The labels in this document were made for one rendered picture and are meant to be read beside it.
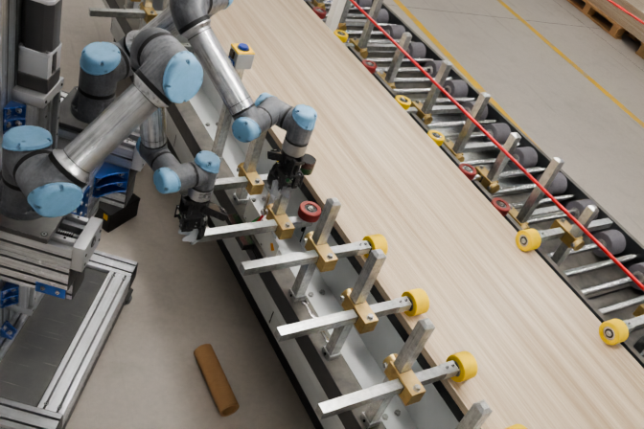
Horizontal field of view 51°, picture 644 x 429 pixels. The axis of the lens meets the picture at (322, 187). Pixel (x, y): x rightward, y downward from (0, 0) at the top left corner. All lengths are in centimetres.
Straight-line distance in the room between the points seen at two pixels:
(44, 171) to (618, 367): 186
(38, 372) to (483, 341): 153
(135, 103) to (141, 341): 151
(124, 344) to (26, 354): 47
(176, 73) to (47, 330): 138
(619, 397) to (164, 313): 185
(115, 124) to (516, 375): 138
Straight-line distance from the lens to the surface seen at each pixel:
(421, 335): 183
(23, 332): 277
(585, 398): 233
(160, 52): 173
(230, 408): 288
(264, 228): 234
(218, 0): 205
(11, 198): 194
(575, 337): 250
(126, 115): 173
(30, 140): 185
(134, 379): 291
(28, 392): 262
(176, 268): 332
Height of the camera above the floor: 239
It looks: 36 degrees down
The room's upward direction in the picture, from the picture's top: 21 degrees clockwise
